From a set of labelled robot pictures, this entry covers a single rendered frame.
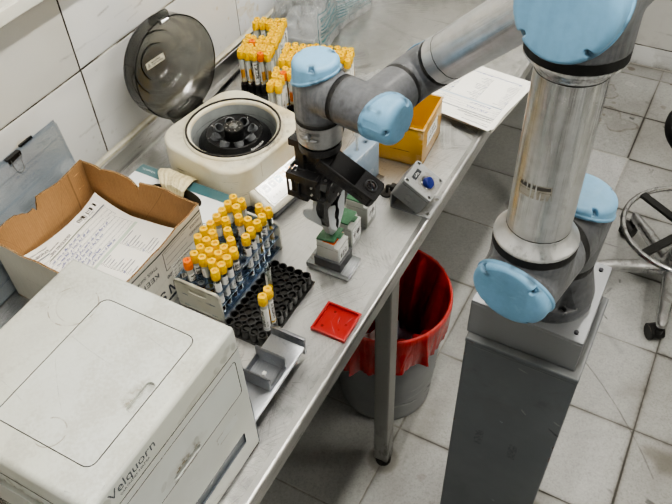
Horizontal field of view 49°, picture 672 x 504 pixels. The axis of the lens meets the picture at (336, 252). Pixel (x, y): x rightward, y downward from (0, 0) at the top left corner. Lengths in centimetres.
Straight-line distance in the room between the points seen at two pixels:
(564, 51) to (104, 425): 65
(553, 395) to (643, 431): 101
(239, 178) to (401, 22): 83
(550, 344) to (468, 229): 150
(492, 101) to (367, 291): 64
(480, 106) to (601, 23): 102
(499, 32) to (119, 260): 78
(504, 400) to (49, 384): 81
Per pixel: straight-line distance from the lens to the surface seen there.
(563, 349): 127
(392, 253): 143
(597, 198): 114
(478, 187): 290
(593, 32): 79
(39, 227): 149
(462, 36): 107
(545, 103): 88
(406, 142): 158
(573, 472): 222
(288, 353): 124
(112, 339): 98
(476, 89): 183
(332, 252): 135
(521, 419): 144
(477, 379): 140
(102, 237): 146
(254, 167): 147
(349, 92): 108
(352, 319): 132
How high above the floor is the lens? 192
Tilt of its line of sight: 47 degrees down
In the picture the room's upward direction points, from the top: 3 degrees counter-clockwise
